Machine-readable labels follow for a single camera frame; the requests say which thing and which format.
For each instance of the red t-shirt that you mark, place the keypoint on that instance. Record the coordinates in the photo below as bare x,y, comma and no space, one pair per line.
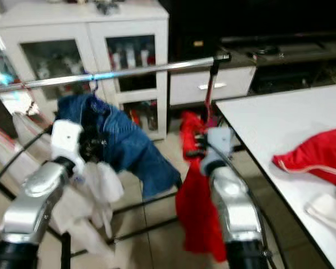
196,213

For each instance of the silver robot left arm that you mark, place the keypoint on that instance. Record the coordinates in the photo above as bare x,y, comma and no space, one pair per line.
41,190

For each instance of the white cotton shirt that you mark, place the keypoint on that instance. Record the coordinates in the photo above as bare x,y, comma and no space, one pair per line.
103,188

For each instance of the purple plastic clothes hanger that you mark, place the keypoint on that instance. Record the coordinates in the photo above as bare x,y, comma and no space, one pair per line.
95,84

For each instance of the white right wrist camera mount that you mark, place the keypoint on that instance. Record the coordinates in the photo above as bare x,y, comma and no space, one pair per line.
219,140

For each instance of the white bottle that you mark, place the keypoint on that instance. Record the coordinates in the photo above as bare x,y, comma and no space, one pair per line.
116,56
130,56
144,55

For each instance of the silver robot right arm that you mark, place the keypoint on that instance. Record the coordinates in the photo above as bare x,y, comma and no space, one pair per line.
235,213

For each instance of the chrome rail clothes rack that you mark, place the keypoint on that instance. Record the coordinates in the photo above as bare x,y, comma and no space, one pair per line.
156,66

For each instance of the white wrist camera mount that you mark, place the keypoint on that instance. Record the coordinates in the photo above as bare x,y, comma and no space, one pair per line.
67,140
219,140

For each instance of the grey folding table black legs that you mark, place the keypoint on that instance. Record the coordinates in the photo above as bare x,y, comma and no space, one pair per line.
274,123

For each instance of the white glass-door cabinet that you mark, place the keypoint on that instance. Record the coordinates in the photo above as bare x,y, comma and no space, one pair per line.
86,14

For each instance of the blue denim jacket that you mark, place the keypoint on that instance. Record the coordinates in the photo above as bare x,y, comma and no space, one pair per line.
134,151

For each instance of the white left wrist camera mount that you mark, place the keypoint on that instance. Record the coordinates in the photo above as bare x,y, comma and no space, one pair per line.
67,140

